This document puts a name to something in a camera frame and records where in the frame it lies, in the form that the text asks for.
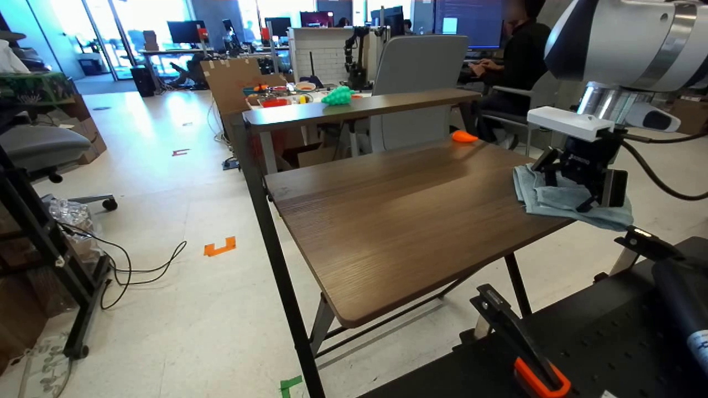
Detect brown cardboard panel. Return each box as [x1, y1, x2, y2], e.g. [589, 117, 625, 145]
[202, 55, 290, 142]

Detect red plastic object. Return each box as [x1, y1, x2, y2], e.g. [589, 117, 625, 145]
[257, 92, 295, 110]

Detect green floor tape mark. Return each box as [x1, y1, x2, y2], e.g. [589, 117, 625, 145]
[279, 375, 305, 398]

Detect metal framed office chair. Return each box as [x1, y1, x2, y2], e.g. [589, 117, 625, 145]
[478, 85, 544, 152]

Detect clear plastic sheet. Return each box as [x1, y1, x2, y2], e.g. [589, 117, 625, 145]
[18, 333, 75, 398]

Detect orange plastic object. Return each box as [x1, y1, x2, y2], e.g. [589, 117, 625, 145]
[450, 129, 483, 145]

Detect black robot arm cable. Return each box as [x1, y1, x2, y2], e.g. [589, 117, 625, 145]
[617, 129, 708, 203]

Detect light blue towel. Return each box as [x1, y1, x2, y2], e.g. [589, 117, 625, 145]
[512, 161, 637, 229]

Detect grey office chair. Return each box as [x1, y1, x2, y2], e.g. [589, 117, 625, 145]
[0, 120, 119, 215]

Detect black floor cable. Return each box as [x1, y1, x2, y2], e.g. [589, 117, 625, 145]
[57, 218, 190, 311]

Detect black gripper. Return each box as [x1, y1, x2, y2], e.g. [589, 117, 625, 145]
[532, 137, 630, 215]

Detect white partition panel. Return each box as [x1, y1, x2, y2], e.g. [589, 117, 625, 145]
[290, 27, 357, 85]

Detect black desk device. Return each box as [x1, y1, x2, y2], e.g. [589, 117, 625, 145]
[344, 27, 379, 90]

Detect large dark display screen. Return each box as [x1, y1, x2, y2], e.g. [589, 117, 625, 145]
[434, 0, 512, 53]

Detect brown wooden table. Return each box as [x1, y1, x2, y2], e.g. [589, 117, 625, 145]
[241, 145, 535, 398]

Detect black computer monitor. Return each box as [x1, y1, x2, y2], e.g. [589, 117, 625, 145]
[368, 4, 407, 32]
[167, 17, 202, 44]
[297, 9, 338, 32]
[263, 15, 295, 38]

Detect green plastic object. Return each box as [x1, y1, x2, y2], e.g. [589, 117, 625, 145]
[322, 85, 358, 109]

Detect orange floor tape mark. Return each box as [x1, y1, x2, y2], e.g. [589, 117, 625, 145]
[202, 234, 239, 259]

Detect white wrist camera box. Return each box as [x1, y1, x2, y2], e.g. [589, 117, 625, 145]
[524, 103, 617, 144]

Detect wooden background desk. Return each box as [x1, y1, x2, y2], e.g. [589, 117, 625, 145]
[241, 86, 483, 174]

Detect seated person in black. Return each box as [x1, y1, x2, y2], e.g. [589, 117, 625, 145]
[461, 0, 555, 145]

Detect pale grey chair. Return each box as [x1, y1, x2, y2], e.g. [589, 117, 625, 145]
[368, 34, 473, 158]

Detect black equipment stand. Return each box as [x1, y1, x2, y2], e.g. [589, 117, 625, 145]
[0, 142, 118, 362]

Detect black bar with label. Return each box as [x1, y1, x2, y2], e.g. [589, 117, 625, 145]
[650, 234, 708, 398]

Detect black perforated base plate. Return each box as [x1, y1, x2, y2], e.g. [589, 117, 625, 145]
[362, 234, 708, 398]

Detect crumpled clear plastic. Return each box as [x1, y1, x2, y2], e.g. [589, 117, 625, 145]
[41, 194, 97, 239]

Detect green plants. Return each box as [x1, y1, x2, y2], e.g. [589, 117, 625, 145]
[0, 69, 75, 107]

